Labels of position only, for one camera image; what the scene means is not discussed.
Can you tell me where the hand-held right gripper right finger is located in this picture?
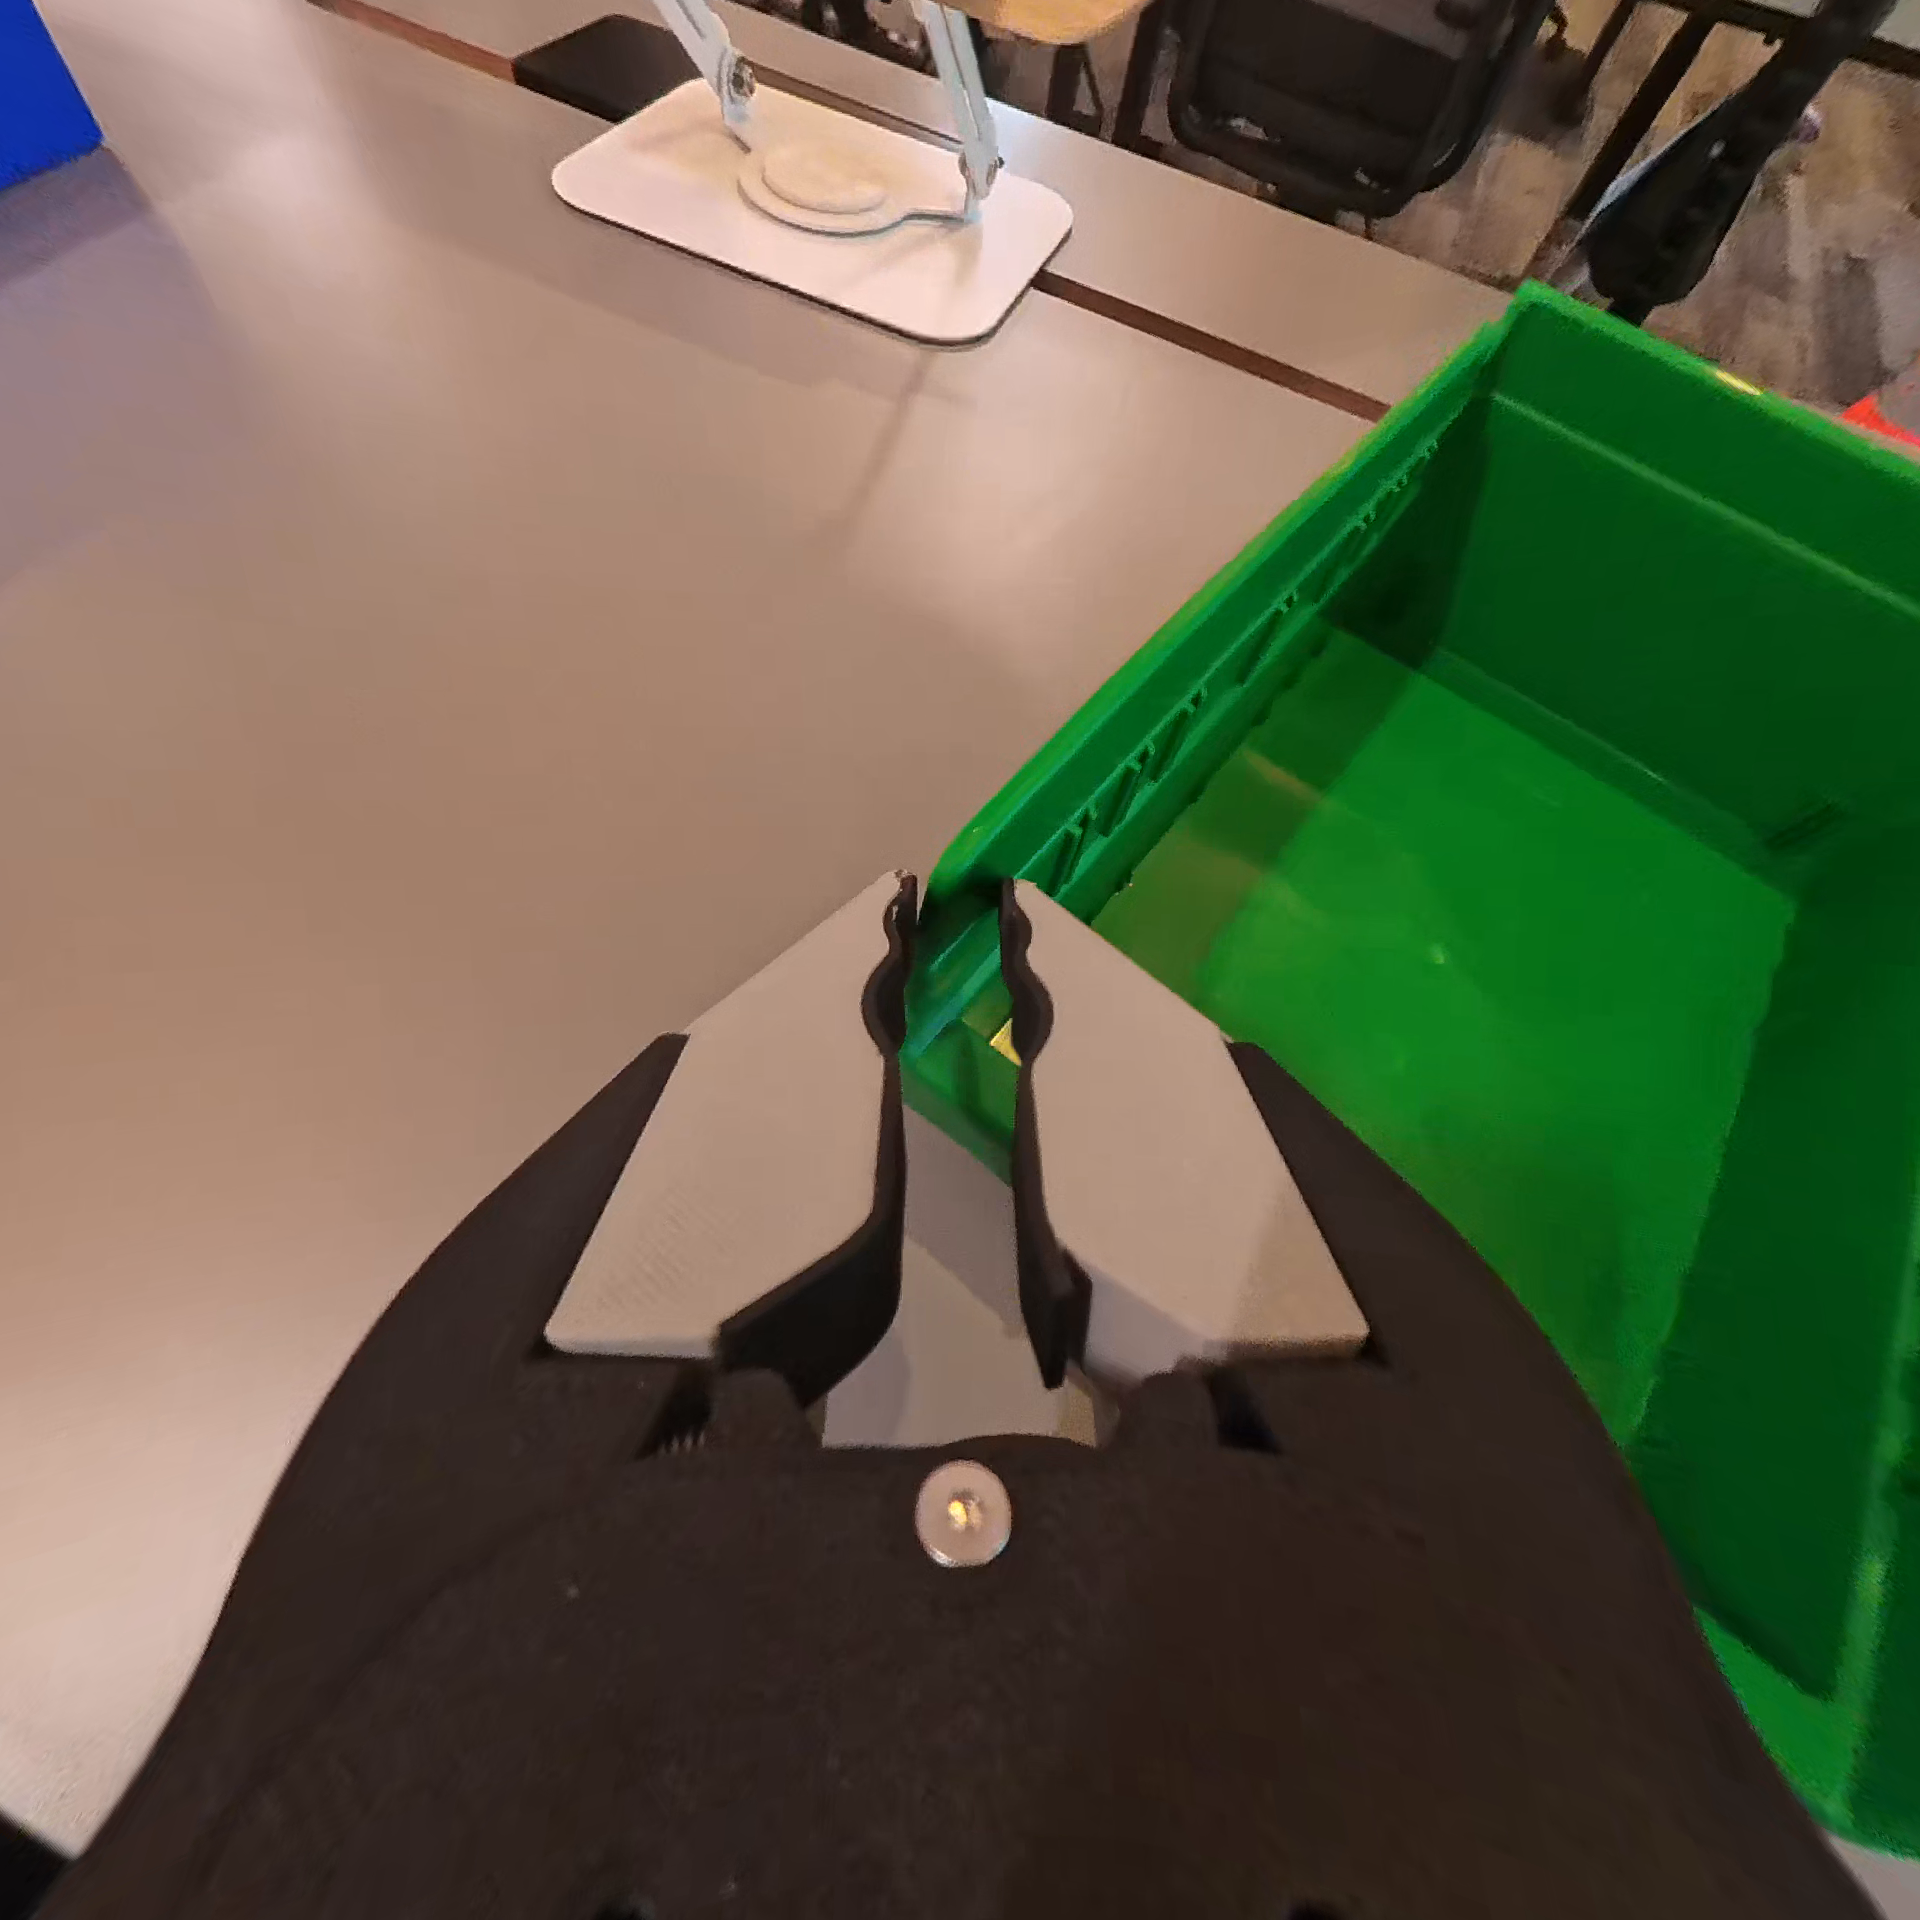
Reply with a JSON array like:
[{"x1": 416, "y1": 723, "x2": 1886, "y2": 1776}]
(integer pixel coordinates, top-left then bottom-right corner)
[{"x1": 998, "y1": 878, "x2": 1373, "y2": 1391}]

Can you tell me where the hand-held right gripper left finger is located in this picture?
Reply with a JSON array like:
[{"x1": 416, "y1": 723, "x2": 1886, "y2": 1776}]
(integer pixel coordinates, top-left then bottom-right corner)
[{"x1": 539, "y1": 871, "x2": 924, "y2": 1408}]

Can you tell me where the green plastic bin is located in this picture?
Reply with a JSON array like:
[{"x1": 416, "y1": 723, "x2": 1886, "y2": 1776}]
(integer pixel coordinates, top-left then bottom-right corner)
[{"x1": 896, "y1": 277, "x2": 1920, "y2": 1883}]

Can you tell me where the blue plastic bin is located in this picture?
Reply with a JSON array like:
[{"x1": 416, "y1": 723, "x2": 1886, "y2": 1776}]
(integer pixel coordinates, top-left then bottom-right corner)
[{"x1": 0, "y1": 0, "x2": 105, "y2": 192}]

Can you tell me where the grey desk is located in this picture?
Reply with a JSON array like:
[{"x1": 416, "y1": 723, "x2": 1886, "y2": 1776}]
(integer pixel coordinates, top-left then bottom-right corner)
[{"x1": 0, "y1": 0, "x2": 1920, "y2": 1920}]

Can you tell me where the black desk grommet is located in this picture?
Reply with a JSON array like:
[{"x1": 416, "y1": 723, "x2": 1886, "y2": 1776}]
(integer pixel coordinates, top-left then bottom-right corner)
[{"x1": 509, "y1": 16, "x2": 666, "y2": 126}]

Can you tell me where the instruction sheet on stand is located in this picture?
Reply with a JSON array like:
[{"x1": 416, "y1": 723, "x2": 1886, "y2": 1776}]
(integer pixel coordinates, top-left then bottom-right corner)
[{"x1": 549, "y1": 0, "x2": 1077, "y2": 351}]

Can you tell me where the black office chair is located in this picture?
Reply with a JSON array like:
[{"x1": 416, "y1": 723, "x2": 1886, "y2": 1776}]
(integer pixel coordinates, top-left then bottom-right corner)
[{"x1": 1161, "y1": 0, "x2": 1557, "y2": 230}]

